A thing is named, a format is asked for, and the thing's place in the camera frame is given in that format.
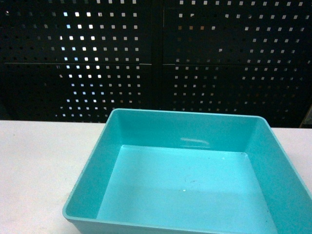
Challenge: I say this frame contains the teal plastic tray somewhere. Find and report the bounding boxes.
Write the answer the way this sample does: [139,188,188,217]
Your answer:
[62,109,312,234]

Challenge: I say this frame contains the black perforated panel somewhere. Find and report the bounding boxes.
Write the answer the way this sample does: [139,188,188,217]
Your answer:
[0,0,312,127]

